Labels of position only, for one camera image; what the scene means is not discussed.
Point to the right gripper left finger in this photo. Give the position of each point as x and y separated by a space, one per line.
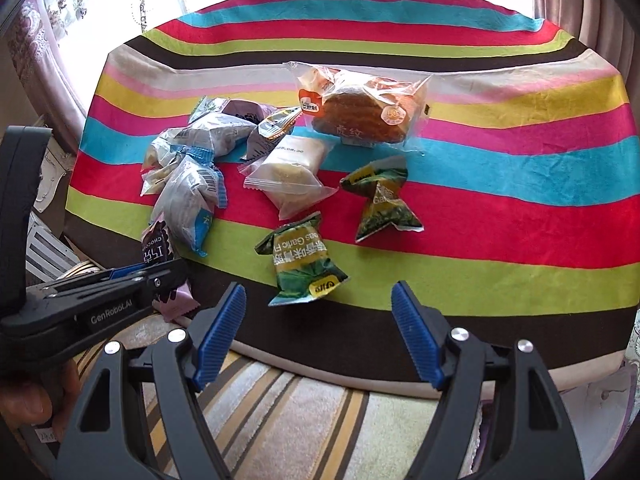
108 436

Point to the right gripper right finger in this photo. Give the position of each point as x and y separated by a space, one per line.
530 437

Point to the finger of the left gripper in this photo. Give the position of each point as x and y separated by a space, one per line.
125 270

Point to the pink chocolate snack wrapper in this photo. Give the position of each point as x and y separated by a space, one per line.
172 297

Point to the grey snack bag blue edge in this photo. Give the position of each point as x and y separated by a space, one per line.
189 198

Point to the green garlic pea packet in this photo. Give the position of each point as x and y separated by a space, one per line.
304 269

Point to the clear white cake package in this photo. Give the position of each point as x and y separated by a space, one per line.
288 175

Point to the orange tiger-stripe bread package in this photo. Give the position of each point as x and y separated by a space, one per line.
359 108

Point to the clear round-candies packet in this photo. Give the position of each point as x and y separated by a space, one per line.
154 180

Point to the white nougat packet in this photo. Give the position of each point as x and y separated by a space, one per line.
158 153

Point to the person's left hand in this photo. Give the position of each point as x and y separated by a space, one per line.
30 404

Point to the white slatted rack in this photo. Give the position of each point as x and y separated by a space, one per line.
47 258

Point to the purple-rimmed white cardboard box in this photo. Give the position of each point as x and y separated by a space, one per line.
600 413

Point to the white ornate cabinet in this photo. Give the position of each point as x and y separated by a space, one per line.
55 165

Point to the small green-white snack packet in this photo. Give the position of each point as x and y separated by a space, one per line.
207 105

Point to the pink wrapper dark print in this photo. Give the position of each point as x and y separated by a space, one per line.
248 110

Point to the left beige curtain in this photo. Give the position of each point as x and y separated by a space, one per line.
58 48

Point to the right brown curtain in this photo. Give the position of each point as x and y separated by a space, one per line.
600 25

